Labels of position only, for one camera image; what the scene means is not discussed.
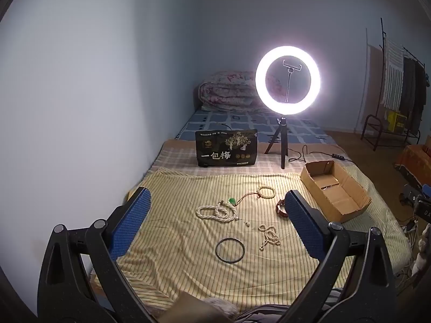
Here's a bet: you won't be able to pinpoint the black tripod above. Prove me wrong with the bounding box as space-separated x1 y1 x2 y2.
264 116 291 170

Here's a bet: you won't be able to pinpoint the tan cardboard piece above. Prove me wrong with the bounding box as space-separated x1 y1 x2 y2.
158 291 236 323

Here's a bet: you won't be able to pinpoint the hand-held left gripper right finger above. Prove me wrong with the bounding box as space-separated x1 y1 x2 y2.
283 190 399 323

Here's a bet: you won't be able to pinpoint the red strap watch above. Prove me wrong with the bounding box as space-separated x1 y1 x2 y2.
275 198 291 217

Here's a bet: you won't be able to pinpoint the blue patterned bedsheet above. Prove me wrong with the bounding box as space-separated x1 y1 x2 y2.
177 108 332 142

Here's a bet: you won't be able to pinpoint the checked blanket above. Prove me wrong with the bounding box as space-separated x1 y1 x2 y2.
151 139 364 180

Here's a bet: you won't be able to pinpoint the cream bead bracelet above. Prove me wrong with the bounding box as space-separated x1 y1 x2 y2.
257 186 277 200

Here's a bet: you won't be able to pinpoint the orange cloth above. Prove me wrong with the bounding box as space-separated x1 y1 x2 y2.
395 145 431 177

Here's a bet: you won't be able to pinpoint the thin black bangle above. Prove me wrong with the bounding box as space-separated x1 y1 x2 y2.
216 238 245 263

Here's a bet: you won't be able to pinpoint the long white pearl necklace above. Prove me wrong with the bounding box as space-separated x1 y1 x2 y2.
196 201 240 222

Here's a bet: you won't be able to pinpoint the dark hanging clothes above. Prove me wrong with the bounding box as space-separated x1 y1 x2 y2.
402 57 427 127

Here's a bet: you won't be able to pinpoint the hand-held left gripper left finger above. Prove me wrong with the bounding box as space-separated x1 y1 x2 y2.
38 187 159 323

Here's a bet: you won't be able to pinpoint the beige hanging towel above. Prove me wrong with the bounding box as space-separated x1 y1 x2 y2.
365 44 385 106

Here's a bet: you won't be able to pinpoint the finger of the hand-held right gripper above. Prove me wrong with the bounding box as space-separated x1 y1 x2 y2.
401 184 421 204

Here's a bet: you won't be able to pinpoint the yellow box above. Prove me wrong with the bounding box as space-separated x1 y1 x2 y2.
387 111 408 132

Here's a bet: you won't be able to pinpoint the black ring light cable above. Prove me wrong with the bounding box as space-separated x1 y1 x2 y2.
289 145 354 164

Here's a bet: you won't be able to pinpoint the cardboard box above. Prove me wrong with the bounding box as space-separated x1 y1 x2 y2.
300 160 372 223

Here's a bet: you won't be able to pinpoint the yellow striped sheet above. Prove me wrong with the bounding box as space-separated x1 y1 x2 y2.
91 166 411 313

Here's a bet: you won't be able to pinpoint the black clothes rack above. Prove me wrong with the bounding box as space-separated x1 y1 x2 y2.
361 17 431 152

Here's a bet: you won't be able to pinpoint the black snack bag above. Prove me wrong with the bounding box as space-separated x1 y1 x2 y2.
195 129 258 168

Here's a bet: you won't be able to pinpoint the striped hanging cloth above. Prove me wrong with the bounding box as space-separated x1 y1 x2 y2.
384 38 405 111

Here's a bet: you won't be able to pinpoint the folded floral quilt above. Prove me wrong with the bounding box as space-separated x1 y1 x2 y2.
197 71 270 111

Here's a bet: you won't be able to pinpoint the green pendant on red cord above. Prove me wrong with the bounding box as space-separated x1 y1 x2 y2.
227 190 261 207

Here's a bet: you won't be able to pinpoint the small pearl necklace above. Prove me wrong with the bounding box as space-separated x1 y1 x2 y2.
258 224 281 252

